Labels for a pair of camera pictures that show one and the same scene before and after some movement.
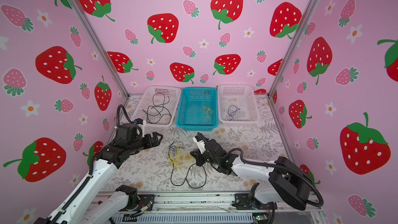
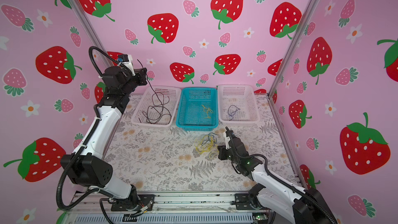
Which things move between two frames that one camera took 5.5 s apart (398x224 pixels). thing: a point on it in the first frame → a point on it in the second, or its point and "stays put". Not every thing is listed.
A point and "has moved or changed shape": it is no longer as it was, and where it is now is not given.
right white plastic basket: [237, 105] stays put
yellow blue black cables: [179, 158] has moved or changed shape
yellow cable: [209, 117] stays put
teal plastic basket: [197, 109] stays put
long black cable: [187, 174] → [156, 93]
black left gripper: [147, 138] → [139, 77]
